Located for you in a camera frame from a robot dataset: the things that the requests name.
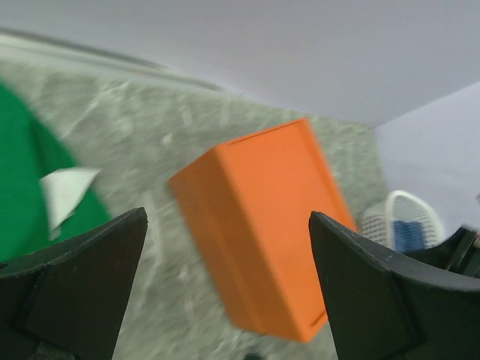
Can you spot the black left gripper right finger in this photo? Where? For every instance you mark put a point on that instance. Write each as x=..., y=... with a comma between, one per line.
x=382, y=304

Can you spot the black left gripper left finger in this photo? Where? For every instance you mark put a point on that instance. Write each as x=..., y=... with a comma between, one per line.
x=72, y=295

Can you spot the orange drawer box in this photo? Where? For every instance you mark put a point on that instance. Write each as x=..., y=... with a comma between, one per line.
x=247, y=204

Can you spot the blue checked cloth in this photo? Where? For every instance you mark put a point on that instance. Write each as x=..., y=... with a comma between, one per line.
x=408, y=236

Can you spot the white perforated basket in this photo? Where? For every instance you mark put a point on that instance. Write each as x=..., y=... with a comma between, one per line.
x=377, y=221

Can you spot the green cloth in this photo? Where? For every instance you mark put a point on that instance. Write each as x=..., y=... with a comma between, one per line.
x=28, y=152

